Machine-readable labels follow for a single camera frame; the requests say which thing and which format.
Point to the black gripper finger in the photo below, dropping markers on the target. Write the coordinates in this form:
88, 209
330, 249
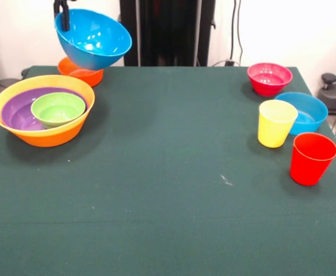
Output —
66, 20
57, 8

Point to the deep blue bowl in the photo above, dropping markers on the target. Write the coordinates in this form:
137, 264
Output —
99, 37

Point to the small green bowl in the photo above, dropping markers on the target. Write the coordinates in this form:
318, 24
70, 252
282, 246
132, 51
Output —
58, 110

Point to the purple bowl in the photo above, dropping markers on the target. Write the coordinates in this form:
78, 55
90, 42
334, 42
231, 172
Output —
15, 115

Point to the large yellow bowl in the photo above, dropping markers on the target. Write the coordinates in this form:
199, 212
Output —
53, 139

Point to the small orange bowl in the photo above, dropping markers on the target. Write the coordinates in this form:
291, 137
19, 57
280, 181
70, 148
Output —
90, 77

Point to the dark green tablecloth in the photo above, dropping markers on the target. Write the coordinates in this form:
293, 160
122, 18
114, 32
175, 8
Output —
156, 201

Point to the small pink bowl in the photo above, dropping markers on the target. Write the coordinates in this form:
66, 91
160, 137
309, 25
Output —
268, 77

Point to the yellow cup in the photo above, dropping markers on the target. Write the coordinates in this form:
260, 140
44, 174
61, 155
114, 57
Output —
273, 132

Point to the shallow blue bowl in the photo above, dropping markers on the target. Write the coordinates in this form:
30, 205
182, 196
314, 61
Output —
312, 112

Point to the red cup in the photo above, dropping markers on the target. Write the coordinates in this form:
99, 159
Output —
309, 166

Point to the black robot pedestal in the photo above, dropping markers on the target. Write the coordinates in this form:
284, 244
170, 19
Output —
168, 28

